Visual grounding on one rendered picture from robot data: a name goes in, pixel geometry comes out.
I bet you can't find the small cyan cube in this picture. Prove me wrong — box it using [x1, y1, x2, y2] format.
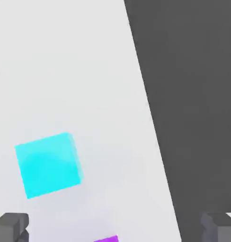
[14, 132, 85, 200]

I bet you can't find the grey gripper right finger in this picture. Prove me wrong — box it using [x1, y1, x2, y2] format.
[200, 212, 231, 242]

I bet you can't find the small purple cube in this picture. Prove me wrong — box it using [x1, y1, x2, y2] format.
[93, 234, 119, 242]

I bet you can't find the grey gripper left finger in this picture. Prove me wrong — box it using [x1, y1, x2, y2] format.
[0, 212, 30, 242]

